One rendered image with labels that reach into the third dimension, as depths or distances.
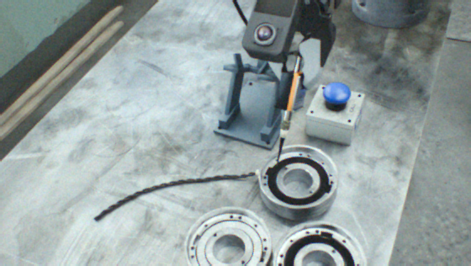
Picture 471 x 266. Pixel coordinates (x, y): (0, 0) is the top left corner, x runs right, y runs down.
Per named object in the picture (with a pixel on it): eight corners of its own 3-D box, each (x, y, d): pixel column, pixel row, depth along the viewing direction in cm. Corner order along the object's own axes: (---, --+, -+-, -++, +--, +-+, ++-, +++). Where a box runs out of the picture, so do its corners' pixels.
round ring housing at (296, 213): (346, 174, 65) (347, 156, 62) (323, 236, 58) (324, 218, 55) (276, 155, 68) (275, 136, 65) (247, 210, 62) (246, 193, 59)
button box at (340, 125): (351, 146, 68) (353, 124, 64) (305, 135, 70) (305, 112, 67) (364, 110, 73) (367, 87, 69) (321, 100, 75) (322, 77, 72)
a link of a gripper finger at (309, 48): (340, 71, 61) (336, 10, 55) (325, 98, 58) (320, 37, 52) (318, 67, 63) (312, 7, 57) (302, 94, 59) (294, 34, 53)
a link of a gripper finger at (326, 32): (338, 62, 55) (334, -3, 49) (334, 70, 54) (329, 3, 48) (301, 57, 57) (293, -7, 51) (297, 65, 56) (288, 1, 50)
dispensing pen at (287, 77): (261, 168, 61) (286, 43, 57) (272, 161, 65) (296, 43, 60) (276, 173, 60) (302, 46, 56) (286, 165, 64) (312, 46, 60)
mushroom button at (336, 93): (344, 125, 68) (346, 101, 64) (318, 119, 69) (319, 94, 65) (351, 108, 70) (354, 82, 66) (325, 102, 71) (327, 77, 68)
